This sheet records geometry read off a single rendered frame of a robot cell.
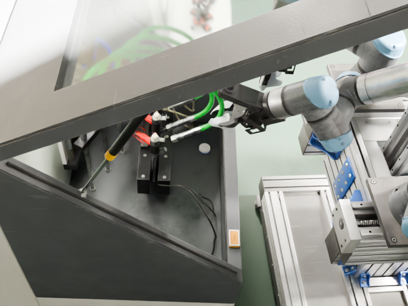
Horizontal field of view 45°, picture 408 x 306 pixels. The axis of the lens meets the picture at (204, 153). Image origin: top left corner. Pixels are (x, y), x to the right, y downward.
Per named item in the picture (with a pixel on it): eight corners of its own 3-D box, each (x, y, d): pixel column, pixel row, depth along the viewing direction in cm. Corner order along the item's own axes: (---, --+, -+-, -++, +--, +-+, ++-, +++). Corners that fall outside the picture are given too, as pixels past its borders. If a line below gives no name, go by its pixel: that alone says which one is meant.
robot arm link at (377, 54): (382, 82, 159) (399, 50, 148) (347, 61, 164) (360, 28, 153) (400, 65, 165) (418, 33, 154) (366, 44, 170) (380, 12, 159)
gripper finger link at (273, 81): (278, 98, 140) (286, 74, 132) (258, 97, 139) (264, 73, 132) (278, 90, 142) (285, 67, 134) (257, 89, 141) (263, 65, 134)
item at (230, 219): (234, 291, 149) (241, 269, 136) (220, 290, 149) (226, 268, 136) (228, 132, 186) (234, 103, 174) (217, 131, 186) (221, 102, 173)
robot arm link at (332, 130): (363, 121, 121) (343, 87, 117) (350, 153, 115) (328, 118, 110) (335, 127, 127) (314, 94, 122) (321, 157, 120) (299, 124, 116)
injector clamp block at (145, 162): (169, 206, 160) (170, 180, 148) (138, 205, 160) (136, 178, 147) (173, 126, 181) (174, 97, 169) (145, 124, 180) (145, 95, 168)
